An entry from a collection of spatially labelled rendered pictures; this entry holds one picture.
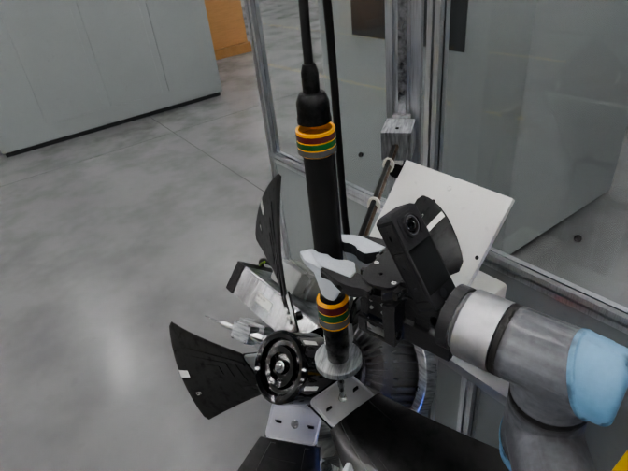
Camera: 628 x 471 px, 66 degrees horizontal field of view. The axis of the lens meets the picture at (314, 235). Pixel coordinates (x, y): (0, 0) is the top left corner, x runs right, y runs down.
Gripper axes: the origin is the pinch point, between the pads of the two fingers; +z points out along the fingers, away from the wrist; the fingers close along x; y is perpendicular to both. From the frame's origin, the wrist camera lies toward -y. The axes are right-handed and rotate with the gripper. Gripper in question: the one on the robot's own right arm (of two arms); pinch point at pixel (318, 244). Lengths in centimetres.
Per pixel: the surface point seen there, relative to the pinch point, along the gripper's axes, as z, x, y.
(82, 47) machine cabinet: 510, 200, 59
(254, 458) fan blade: 8.1, -12.4, 39.6
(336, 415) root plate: -2.9, -3.0, 29.2
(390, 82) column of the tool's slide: 30, 61, 0
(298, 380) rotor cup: 3.5, -4.1, 24.8
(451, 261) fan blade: -12.8, 11.4, 4.4
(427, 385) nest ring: -7.7, 16.2, 37.5
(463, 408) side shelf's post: 1, 54, 92
